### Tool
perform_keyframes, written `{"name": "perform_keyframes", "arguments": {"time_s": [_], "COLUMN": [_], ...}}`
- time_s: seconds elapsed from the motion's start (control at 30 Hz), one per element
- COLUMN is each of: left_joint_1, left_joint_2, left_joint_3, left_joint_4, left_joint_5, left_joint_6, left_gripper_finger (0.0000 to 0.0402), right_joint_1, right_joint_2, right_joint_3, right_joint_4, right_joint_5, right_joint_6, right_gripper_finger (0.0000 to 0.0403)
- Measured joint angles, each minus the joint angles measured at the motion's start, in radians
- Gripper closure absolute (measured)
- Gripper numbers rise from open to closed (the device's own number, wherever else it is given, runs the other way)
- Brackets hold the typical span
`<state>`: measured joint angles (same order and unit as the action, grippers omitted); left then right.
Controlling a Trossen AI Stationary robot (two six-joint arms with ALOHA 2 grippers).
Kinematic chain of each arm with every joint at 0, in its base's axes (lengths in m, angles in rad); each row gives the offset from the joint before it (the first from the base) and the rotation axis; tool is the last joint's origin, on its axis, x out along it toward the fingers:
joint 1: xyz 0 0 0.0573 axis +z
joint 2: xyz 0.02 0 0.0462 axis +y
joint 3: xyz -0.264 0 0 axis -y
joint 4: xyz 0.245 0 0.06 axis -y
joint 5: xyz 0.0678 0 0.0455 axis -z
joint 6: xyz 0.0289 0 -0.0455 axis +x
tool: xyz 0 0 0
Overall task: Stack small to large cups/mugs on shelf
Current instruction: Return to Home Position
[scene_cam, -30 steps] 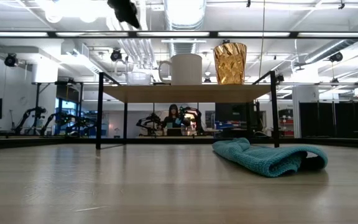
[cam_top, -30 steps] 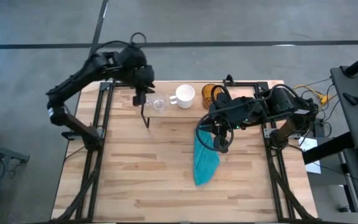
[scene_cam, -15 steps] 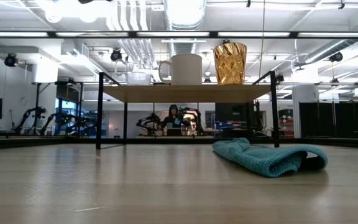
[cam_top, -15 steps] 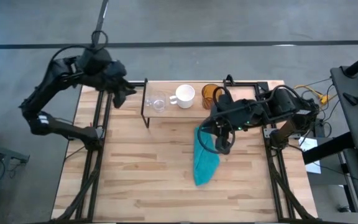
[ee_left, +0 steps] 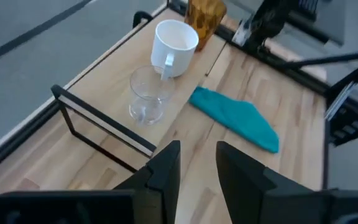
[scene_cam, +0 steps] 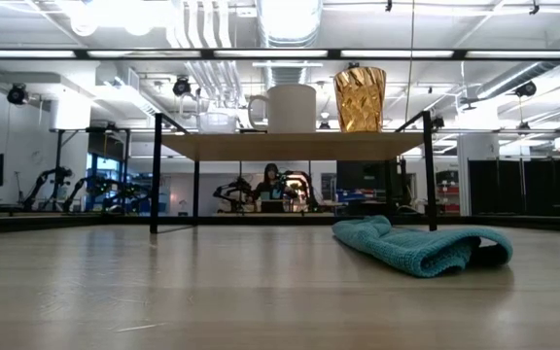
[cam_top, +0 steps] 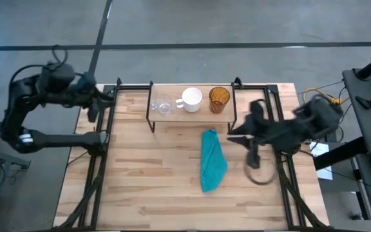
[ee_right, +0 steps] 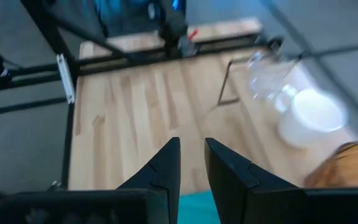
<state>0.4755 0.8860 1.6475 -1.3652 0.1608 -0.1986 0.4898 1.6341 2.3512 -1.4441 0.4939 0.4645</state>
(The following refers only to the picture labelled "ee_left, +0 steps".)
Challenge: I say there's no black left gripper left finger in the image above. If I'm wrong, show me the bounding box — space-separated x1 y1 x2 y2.
113 139 181 224

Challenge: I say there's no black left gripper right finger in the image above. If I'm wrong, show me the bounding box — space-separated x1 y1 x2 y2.
215 141 334 224

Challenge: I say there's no clear plastic cup with handle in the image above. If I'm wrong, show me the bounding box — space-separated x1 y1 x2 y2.
128 65 176 126

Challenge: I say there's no white ceramic mug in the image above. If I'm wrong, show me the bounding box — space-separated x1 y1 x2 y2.
150 19 200 81

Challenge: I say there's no amber faceted plastic cup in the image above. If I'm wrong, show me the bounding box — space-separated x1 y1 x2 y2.
184 0 228 52

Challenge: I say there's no wooden shelf with black legs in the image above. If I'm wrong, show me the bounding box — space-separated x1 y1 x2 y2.
50 6 228 174

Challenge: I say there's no teal folded cloth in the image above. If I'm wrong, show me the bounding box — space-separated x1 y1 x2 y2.
188 86 280 154

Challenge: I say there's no black metal table frame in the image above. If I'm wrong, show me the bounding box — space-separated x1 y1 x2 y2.
0 0 358 190

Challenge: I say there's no black frame clamp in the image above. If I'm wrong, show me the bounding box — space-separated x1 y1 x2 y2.
132 11 154 29

